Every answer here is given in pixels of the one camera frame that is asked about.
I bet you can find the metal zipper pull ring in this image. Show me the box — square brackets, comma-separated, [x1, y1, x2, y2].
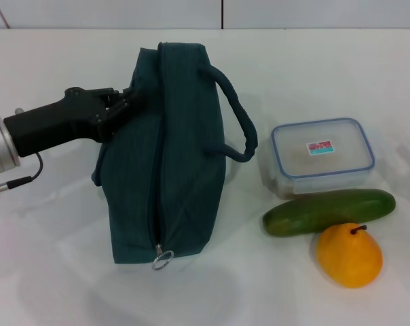
[151, 243, 175, 272]

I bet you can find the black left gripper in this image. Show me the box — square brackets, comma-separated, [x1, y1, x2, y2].
[3, 87, 147, 158]

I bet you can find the green cucumber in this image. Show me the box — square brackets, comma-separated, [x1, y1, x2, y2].
[261, 188, 396, 238]

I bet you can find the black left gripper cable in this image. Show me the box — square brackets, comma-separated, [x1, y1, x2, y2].
[0, 151, 45, 190]

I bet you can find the orange yellow pear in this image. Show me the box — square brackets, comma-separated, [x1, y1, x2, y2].
[316, 222, 384, 289]

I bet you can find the dark teal insulated bag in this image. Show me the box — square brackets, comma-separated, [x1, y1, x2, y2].
[91, 41, 259, 266]

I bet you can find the clear plastic food container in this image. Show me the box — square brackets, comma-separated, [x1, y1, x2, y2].
[259, 117, 376, 201]

